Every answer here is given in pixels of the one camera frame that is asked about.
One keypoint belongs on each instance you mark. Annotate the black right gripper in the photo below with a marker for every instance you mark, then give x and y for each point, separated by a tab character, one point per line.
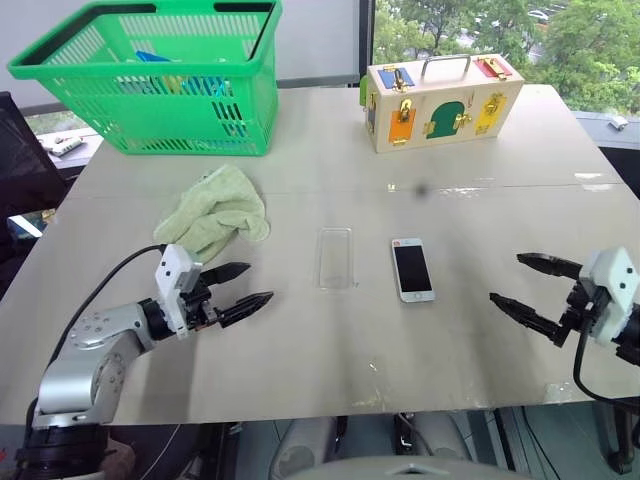
582	307

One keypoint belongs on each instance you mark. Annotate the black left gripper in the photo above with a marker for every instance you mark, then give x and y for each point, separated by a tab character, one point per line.
200	310

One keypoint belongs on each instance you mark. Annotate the clear plastic phone case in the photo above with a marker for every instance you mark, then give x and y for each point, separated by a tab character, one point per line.
334	260

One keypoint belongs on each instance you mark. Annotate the white smartphone with red sticker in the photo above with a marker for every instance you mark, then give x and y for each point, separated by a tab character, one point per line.
412	272

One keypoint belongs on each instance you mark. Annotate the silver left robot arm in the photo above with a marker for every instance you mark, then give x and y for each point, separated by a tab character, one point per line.
80	380

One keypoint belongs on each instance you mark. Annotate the light green towel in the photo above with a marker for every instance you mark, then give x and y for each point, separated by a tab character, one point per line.
220	212

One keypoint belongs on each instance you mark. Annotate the black stand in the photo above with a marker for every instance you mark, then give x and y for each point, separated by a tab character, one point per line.
625	440

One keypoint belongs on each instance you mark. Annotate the green plastic shopping basket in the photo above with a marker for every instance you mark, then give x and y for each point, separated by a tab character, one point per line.
165	122

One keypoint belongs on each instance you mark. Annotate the small grey block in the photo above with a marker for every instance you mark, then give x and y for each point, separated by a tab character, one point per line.
618	123

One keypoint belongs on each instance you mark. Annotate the wooden lock puzzle box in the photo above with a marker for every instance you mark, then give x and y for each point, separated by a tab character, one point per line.
440	107

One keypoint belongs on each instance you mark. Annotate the small white green box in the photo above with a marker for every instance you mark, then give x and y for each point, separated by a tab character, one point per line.
64	144

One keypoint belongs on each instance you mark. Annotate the grey robot torso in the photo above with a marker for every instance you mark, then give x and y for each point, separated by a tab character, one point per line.
400	470

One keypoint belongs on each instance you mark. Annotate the black mesh chair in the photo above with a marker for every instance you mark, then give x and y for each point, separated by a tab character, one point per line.
25	170

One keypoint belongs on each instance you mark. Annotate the blue packet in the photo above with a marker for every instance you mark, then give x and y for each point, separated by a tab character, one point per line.
152	56

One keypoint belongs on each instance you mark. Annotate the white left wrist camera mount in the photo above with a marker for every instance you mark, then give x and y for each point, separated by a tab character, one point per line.
172	280

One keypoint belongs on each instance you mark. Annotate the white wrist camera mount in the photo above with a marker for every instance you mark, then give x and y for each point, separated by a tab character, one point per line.
615	280
172	280

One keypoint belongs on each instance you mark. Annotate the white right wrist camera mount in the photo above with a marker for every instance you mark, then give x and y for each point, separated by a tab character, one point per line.
615	280

